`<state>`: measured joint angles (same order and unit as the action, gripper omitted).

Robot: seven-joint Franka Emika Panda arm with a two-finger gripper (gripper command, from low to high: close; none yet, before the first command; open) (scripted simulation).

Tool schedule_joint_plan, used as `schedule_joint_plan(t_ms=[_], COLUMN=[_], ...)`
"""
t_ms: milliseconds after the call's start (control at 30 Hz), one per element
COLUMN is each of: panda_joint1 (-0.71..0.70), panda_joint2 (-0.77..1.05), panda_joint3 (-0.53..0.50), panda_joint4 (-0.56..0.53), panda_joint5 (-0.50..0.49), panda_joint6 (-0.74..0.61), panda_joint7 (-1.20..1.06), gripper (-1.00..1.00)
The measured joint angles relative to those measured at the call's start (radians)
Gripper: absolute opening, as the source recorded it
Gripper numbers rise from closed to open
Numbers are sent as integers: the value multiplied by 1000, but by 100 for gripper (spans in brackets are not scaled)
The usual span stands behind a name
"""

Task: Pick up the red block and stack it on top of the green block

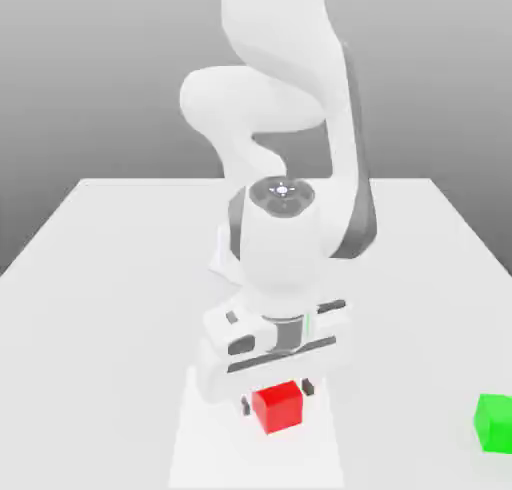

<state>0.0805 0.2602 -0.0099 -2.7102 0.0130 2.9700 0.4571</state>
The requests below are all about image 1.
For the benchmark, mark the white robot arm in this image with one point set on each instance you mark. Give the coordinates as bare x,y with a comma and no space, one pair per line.
280,98

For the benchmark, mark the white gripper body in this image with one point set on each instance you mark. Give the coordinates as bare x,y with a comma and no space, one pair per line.
280,356

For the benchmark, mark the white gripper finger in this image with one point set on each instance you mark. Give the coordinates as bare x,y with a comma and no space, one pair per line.
307,386
244,406

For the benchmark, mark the small green cube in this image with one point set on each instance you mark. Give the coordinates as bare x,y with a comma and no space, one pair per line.
496,424

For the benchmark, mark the small red cube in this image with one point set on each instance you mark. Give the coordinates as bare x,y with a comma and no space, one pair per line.
278,408

